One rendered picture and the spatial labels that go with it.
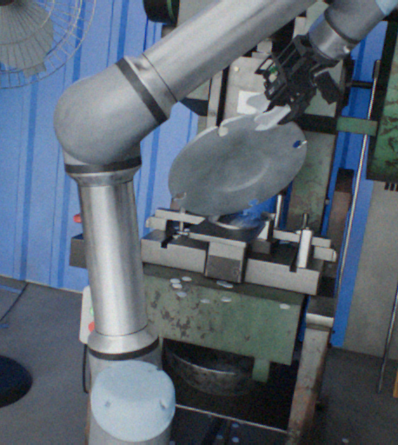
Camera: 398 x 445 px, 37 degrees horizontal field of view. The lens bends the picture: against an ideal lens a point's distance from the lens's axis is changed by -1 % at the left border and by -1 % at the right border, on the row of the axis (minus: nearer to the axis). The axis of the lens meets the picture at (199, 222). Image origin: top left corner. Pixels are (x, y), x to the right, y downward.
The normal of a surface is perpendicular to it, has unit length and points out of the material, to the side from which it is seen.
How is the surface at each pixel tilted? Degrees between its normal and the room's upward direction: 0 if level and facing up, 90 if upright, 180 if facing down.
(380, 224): 90
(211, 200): 127
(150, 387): 7
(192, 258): 90
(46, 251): 90
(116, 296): 90
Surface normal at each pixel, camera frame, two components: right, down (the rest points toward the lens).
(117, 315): 0.02, 0.25
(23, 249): 0.62, 0.25
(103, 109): -0.25, 0.27
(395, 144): -0.26, 0.83
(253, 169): 0.29, 0.78
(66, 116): -0.68, 0.01
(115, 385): 0.15, -0.93
